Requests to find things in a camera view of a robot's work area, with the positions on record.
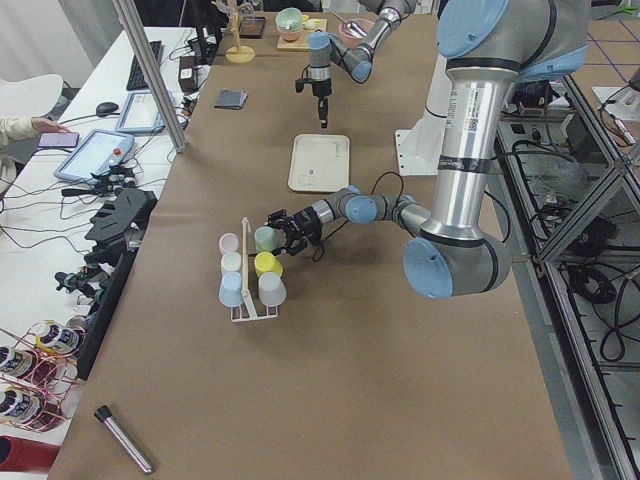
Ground cream rabbit tray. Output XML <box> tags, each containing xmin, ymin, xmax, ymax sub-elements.
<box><xmin>288</xmin><ymin>134</ymin><xmax>350</xmax><ymax>193</ymax></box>

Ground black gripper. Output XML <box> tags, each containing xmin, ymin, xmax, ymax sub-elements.
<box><xmin>266</xmin><ymin>208</ymin><xmax>322</xmax><ymax>256</ymax></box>
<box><xmin>312</xmin><ymin>78</ymin><xmax>332</xmax><ymax>128</ymax></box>

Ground metal ice scoop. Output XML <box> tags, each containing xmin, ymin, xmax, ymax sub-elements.
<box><xmin>343</xmin><ymin>20</ymin><xmax>367</xmax><ymax>38</ymax></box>

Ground black computer mouse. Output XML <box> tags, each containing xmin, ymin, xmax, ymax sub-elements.
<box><xmin>95</xmin><ymin>101</ymin><xmax>120</xmax><ymax>118</ymax></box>

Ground white plastic cup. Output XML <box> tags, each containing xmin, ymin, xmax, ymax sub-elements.
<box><xmin>220</xmin><ymin>251</ymin><xmax>243</xmax><ymax>275</ymax></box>

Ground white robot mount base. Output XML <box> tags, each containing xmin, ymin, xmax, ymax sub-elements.
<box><xmin>395</xmin><ymin>54</ymin><xmax>452</xmax><ymax>177</ymax></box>

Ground pink plastic cup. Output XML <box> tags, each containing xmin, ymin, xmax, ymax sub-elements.
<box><xmin>218</xmin><ymin>232</ymin><xmax>241</xmax><ymax>256</ymax></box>

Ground white wire cup rack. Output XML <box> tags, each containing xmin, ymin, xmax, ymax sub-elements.
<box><xmin>230</xmin><ymin>217</ymin><xmax>280</xmax><ymax>323</ymax></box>

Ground stacked green bowls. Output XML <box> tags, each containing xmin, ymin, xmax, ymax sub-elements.
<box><xmin>275</xmin><ymin>7</ymin><xmax>303</xmax><ymax>42</ymax></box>

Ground grey folded cloth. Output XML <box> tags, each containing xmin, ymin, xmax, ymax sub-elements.
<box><xmin>214</xmin><ymin>89</ymin><xmax>248</xmax><ymax>110</ymax></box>

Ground black keyboard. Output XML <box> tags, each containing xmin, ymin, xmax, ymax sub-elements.
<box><xmin>125</xmin><ymin>40</ymin><xmax>165</xmax><ymax>92</ymax></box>

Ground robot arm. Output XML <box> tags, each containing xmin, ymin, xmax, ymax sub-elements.
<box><xmin>295</xmin><ymin>0</ymin><xmax>417</xmax><ymax>128</ymax></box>
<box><xmin>267</xmin><ymin>1</ymin><xmax>591</xmax><ymax>298</ymax></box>

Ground blue plastic cup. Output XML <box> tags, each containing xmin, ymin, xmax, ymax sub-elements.
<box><xmin>218</xmin><ymin>271</ymin><xmax>244</xmax><ymax>308</ymax></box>

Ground blue teach pendant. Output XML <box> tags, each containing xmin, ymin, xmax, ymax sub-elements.
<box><xmin>53</xmin><ymin>129</ymin><xmax>135</xmax><ymax>183</ymax></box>
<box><xmin>115</xmin><ymin>90</ymin><xmax>164</xmax><ymax>135</ymax></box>

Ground wooden mug tree stand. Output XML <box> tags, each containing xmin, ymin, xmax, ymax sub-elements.
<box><xmin>212</xmin><ymin>0</ymin><xmax>255</xmax><ymax>64</ymax></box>

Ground wooden cutting board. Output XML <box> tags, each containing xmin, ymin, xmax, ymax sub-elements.
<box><xmin>277</xmin><ymin>18</ymin><xmax>327</xmax><ymax>52</ymax></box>

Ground green plastic cup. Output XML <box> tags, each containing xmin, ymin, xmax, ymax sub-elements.
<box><xmin>254</xmin><ymin>225</ymin><xmax>285</xmax><ymax>253</ymax></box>

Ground yellow plastic cup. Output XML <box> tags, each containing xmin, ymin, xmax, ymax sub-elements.
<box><xmin>254</xmin><ymin>251</ymin><xmax>284</xmax><ymax>277</ymax></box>

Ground pink bowl with ice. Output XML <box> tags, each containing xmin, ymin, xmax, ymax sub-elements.
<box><xmin>338</xmin><ymin>19</ymin><xmax>372</xmax><ymax>40</ymax></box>

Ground aluminium frame post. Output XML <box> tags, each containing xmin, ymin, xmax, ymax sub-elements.
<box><xmin>112</xmin><ymin>0</ymin><xmax>187</xmax><ymax>153</ymax></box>

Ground seated person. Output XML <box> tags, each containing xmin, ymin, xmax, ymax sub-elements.
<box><xmin>0</xmin><ymin>73</ymin><xmax>74</xmax><ymax>196</ymax></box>

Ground grey plastic cup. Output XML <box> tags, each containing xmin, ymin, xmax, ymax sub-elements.
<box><xmin>258</xmin><ymin>271</ymin><xmax>287</xmax><ymax>307</ymax></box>

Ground copper wire bottle basket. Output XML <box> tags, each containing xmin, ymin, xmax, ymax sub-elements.
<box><xmin>1</xmin><ymin>320</ymin><xmax>87</xmax><ymax>433</ymax></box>

